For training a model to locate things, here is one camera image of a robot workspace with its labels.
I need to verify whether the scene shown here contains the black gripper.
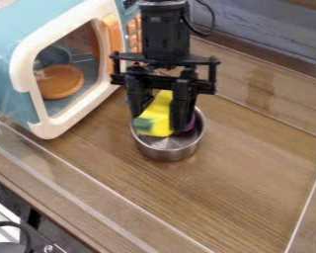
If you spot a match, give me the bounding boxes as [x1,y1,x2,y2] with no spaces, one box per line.
[110,0,220,130]

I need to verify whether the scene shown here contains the yellow toy banana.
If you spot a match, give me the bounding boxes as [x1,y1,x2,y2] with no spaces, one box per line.
[133,90,172,137]

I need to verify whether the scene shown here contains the silver metal pot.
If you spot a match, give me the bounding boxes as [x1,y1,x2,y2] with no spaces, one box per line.
[130,108,205,162]

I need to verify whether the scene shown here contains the purple toy eggplant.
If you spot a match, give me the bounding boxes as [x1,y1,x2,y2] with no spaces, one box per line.
[179,113,196,132]

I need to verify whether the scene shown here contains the orange plate in microwave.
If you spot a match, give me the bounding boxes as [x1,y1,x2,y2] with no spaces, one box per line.
[34,64,84,100]

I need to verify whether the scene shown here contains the blue toy microwave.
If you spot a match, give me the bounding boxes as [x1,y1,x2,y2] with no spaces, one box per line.
[0,0,141,139]

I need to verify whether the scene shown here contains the black cable lower left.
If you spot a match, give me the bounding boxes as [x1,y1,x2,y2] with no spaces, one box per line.
[0,220,34,253]

